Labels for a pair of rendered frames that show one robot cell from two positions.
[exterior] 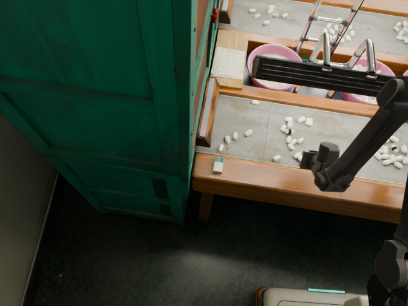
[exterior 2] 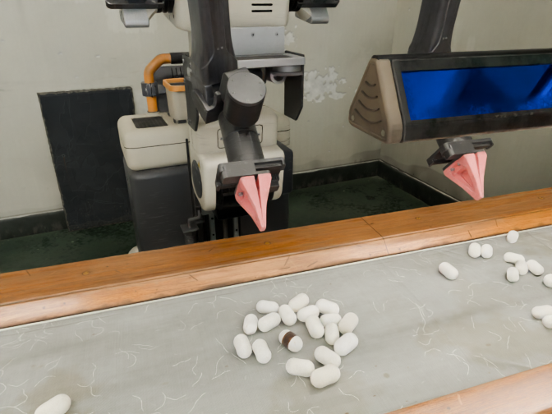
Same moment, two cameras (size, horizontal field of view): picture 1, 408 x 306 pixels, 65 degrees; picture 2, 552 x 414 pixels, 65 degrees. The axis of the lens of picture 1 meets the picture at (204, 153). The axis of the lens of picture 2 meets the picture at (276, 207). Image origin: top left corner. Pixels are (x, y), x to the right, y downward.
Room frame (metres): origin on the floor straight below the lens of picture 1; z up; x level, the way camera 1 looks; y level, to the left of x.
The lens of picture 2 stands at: (1.08, -0.98, 1.16)
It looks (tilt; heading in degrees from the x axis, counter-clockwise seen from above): 26 degrees down; 159
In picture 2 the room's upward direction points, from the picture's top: straight up
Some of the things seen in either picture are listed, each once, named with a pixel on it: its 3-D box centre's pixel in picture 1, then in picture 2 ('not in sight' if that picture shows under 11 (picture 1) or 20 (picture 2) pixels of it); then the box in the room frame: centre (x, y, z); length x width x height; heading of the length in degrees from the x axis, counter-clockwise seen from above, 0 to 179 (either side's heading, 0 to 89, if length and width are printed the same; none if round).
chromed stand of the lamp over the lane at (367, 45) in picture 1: (324, 89); not in sight; (0.83, -0.45, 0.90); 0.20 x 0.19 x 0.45; 87
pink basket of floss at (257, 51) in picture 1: (273, 71); not in sight; (1.04, -0.29, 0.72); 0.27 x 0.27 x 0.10
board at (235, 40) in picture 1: (229, 57); not in sight; (1.05, -0.07, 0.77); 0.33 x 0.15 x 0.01; 177
